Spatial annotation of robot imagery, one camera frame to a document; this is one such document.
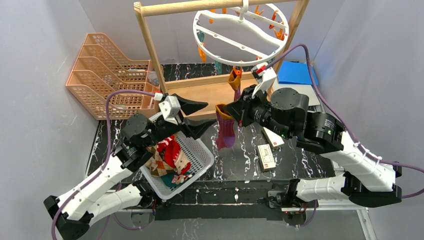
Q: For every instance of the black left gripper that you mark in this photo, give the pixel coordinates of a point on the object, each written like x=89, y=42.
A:
x=180, y=117

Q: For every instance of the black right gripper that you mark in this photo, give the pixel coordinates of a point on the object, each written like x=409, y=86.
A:
x=247, y=109

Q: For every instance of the purple sock with yellow cuff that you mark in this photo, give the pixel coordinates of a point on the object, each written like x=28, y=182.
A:
x=235, y=83

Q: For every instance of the beige animal face sock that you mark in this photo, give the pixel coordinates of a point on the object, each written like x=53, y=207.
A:
x=182, y=164

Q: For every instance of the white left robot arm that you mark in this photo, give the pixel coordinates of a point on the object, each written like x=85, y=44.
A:
x=75, y=211

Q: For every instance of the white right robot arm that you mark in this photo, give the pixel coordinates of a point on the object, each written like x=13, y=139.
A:
x=364, y=182

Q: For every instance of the white round clip hanger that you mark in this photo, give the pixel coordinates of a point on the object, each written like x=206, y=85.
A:
x=241, y=35

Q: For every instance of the orange front-centre clothes peg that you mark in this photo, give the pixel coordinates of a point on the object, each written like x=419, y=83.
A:
x=237, y=71

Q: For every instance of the red white striped sock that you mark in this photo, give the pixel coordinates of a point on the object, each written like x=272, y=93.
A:
x=169, y=149

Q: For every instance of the white plastic laundry basket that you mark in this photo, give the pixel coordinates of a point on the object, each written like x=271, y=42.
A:
x=201, y=159

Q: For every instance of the teal front clothes peg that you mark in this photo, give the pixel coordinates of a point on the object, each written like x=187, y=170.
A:
x=218, y=67

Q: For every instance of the white card box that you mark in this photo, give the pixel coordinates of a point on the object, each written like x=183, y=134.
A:
x=274, y=140

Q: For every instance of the small white printed box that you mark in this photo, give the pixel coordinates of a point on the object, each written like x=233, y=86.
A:
x=266, y=159

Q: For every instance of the argyle brown sock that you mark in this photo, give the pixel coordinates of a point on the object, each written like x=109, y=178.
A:
x=156, y=164

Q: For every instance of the orange front-left clothes peg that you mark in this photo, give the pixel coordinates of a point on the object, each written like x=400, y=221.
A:
x=202, y=55

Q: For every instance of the blue folder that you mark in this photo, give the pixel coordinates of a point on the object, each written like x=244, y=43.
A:
x=295, y=73

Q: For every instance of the dark green sock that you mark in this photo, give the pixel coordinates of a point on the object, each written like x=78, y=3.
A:
x=172, y=180

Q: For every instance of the white paper sheet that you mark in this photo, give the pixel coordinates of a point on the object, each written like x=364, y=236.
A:
x=304, y=89

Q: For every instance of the peach plastic file organizer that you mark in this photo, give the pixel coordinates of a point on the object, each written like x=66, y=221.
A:
x=101, y=69

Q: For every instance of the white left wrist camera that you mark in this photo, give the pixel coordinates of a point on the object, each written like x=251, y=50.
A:
x=168, y=105

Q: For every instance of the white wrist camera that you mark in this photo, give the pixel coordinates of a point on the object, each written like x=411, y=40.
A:
x=168, y=105
x=265, y=77

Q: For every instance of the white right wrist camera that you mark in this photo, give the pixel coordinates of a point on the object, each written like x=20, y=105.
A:
x=265, y=77

